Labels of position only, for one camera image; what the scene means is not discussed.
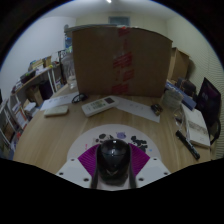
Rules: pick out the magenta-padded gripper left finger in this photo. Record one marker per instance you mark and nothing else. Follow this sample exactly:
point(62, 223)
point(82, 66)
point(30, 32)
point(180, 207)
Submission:
point(75, 171)

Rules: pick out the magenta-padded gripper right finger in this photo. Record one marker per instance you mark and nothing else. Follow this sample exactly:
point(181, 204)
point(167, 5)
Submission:
point(151, 171)

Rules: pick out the black computer mouse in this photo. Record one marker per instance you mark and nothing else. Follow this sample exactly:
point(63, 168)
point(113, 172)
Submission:
point(113, 161)

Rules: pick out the round white cartoon mouse pad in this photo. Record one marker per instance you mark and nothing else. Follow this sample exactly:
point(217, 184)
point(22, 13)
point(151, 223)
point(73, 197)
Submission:
point(86, 138)

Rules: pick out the black marker pen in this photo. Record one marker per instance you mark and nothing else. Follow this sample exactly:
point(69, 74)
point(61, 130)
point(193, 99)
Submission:
point(187, 144)

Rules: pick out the small black clip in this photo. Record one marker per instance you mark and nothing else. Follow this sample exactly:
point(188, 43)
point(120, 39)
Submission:
point(156, 109)

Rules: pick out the white book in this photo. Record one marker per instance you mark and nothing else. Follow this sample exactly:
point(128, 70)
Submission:
point(197, 128)

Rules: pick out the small beige flat case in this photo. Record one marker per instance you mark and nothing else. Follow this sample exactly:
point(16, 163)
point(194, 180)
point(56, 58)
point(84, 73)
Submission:
point(56, 110)

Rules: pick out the white paper sheet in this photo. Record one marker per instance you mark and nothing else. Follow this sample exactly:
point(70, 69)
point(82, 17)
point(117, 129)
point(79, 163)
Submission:
point(136, 108)
point(59, 100)

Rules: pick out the white remote control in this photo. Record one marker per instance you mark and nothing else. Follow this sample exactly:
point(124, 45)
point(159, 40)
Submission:
point(99, 106)

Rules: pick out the clear plastic container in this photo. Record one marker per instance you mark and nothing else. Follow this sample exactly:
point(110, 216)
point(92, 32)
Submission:
point(172, 99)

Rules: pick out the blue book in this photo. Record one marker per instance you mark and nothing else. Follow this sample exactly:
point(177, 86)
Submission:
point(188, 101)

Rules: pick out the white shelf unit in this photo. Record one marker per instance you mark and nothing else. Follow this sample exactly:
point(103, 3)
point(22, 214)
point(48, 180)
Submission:
point(20, 110)

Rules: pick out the dark bag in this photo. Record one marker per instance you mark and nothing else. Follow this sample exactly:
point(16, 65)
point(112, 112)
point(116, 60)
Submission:
point(188, 87)

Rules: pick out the clear plastic jar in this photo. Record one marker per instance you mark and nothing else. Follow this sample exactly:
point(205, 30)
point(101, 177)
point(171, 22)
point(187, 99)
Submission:
point(70, 71)

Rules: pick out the large brown cardboard box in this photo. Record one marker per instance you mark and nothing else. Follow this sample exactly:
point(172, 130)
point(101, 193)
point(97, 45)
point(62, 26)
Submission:
point(100, 63)

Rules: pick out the ceiling light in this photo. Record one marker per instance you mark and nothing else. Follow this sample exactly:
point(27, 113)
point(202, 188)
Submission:
point(108, 1)

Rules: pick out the wall window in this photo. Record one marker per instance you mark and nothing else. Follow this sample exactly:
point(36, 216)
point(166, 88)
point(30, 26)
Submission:
point(119, 20)

